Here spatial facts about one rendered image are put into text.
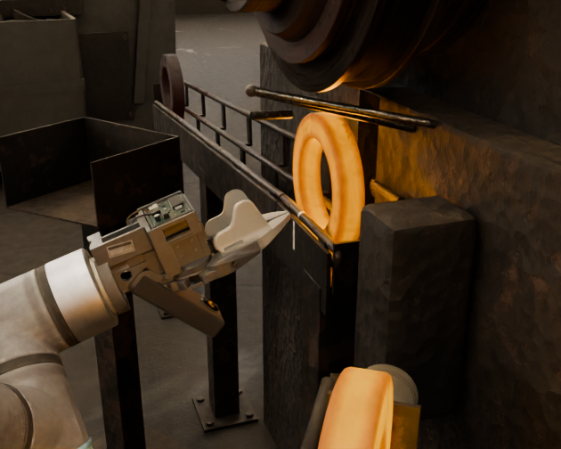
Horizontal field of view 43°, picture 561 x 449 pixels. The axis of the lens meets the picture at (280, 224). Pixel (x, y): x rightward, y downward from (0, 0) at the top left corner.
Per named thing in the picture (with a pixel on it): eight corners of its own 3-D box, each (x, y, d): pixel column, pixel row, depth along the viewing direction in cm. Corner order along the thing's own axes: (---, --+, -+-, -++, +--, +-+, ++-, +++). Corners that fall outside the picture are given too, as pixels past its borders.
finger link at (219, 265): (261, 245, 74) (183, 280, 73) (265, 257, 75) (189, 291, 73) (247, 229, 78) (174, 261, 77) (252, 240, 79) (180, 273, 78)
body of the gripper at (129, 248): (201, 209, 71) (88, 259, 69) (229, 278, 75) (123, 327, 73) (185, 186, 78) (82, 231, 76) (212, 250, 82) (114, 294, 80)
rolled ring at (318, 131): (343, 133, 82) (369, 131, 83) (292, 101, 98) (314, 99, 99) (337, 276, 89) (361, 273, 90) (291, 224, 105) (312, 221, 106)
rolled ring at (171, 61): (169, 56, 180) (182, 56, 181) (158, 53, 197) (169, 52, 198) (174, 128, 186) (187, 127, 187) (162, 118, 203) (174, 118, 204)
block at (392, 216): (428, 376, 86) (446, 190, 77) (465, 415, 79) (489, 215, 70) (348, 393, 83) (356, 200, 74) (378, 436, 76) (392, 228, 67)
